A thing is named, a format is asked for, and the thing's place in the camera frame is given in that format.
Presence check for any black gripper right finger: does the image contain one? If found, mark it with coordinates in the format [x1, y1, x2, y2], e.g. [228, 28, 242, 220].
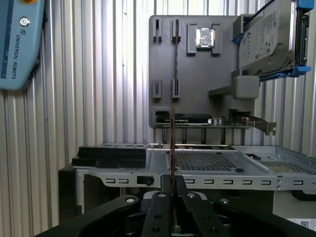
[176, 175, 316, 237]

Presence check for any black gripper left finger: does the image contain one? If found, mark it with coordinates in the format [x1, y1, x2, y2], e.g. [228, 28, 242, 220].
[34, 174, 173, 237]

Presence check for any black PC case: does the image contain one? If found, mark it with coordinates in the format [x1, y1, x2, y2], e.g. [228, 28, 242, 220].
[58, 143, 316, 218]

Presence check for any green graphics card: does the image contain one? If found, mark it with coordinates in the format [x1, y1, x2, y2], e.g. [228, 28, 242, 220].
[155, 112, 277, 136]

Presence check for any grey parts rack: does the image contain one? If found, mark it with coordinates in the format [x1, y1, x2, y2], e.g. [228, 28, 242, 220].
[148, 14, 262, 129]

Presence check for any silver CPU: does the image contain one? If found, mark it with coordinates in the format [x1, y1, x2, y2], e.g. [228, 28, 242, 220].
[195, 27, 217, 48]

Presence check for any hard disk in blue carrier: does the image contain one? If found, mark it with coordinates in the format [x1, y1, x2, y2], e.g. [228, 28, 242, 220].
[233, 0, 312, 82]

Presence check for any pale blue teach pendant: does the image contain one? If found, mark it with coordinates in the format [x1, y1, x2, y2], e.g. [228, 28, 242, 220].
[0, 0, 46, 91]

